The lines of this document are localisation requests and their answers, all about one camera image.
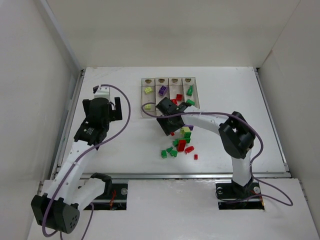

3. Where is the red lego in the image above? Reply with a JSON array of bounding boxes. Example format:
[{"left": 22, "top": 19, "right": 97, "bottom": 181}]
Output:
[{"left": 171, "top": 99, "right": 178, "bottom": 105}]

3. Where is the red square lego brick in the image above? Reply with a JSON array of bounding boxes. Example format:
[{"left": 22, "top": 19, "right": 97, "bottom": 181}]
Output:
[{"left": 176, "top": 94, "right": 183, "bottom": 101}]

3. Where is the purple lego brick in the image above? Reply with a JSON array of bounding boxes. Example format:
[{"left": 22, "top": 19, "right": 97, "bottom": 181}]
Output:
[{"left": 158, "top": 85, "right": 168, "bottom": 97}]

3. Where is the yellow lego brick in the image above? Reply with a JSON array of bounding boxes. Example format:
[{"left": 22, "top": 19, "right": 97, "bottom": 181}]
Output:
[
  {"left": 143, "top": 104, "right": 151, "bottom": 111},
  {"left": 143, "top": 86, "right": 154, "bottom": 95}
]

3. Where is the green lego stack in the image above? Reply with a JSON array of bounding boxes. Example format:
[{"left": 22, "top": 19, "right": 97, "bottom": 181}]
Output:
[{"left": 186, "top": 85, "right": 194, "bottom": 97}]

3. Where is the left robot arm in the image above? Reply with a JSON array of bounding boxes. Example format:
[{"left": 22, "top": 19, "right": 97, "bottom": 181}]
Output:
[{"left": 31, "top": 97, "right": 123, "bottom": 234}]

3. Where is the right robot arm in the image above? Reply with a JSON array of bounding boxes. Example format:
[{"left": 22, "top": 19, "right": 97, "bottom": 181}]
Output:
[{"left": 156, "top": 97, "right": 256, "bottom": 187}]

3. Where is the yellow-green lego block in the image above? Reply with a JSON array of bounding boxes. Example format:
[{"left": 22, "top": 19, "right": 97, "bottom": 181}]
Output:
[{"left": 180, "top": 126, "right": 191, "bottom": 135}]

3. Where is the green lego under pile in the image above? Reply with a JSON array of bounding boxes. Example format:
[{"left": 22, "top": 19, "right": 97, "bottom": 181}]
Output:
[{"left": 172, "top": 132, "right": 192, "bottom": 147}]

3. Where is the tall red lego brick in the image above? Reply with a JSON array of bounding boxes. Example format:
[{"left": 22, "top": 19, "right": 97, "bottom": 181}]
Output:
[{"left": 176, "top": 139, "right": 187, "bottom": 152}]

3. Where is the red slanted lego brick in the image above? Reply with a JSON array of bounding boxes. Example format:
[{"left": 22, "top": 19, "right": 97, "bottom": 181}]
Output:
[{"left": 184, "top": 146, "right": 195, "bottom": 154}]

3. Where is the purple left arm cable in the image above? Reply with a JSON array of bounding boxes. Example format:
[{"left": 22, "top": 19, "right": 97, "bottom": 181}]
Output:
[{"left": 41, "top": 84, "right": 132, "bottom": 240}]

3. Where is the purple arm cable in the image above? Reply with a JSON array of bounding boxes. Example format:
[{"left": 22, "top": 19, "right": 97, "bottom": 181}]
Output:
[
  {"left": 141, "top": 102, "right": 294, "bottom": 207},
  {"left": 41, "top": 84, "right": 132, "bottom": 240}
]

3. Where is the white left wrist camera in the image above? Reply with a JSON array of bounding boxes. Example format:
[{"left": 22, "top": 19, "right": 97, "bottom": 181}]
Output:
[{"left": 93, "top": 85, "right": 110, "bottom": 101}]

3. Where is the aluminium front rail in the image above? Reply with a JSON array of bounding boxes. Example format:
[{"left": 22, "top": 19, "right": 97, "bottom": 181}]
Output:
[{"left": 54, "top": 172, "right": 292, "bottom": 180}]

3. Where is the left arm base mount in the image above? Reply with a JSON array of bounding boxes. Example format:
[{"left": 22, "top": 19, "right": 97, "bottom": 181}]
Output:
[{"left": 78, "top": 181, "right": 128, "bottom": 202}]

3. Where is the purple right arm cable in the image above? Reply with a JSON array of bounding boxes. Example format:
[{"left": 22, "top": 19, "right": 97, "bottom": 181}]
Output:
[{"left": 141, "top": 102, "right": 294, "bottom": 207}]

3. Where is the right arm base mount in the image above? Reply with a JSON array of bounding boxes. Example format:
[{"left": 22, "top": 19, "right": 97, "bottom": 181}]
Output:
[{"left": 215, "top": 181, "right": 261, "bottom": 201}]

